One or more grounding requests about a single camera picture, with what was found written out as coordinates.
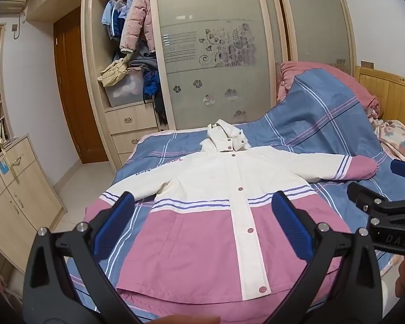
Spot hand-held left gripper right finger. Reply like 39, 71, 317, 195
266, 191, 383, 324

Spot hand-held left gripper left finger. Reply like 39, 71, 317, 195
23, 192, 146, 324

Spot white and pink hooded jacket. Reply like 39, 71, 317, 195
84, 119, 379, 324

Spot grey clothes pile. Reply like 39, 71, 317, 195
113, 39, 158, 73

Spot hanging blue clothes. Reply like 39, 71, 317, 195
101, 0, 136, 42

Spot person's left hand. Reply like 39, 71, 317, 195
148, 315, 222, 324

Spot floral blanket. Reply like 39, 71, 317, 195
371, 118, 405, 190

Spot wooden headboard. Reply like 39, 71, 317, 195
354, 66, 405, 129

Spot beige wardrobe drawer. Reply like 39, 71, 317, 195
111, 127, 162, 154
104, 104, 159, 136

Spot blue plaid bed sheet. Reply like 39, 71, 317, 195
66, 67, 405, 313

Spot light wooden cabinet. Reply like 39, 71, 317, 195
0, 133, 64, 274

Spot pink quilt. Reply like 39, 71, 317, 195
277, 61, 381, 117

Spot black hanging garment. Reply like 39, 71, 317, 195
153, 91, 166, 130

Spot clear plastic storage box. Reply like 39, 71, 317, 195
104, 71, 146, 107

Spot brown wooden door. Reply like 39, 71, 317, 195
53, 7, 109, 165

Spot bright blue garment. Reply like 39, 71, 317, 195
142, 70, 160, 101

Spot yellow crumpled cloth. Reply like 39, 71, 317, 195
97, 57, 130, 87

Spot frosted plain sliding door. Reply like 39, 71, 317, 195
273, 0, 356, 76

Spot beige wooden wardrobe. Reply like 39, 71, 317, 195
80, 0, 357, 171

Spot frosted floral sliding door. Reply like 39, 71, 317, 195
148, 0, 280, 131

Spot pink puffer jacket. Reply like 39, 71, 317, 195
119, 0, 157, 55

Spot white air conditioner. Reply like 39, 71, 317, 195
0, 0, 31, 17

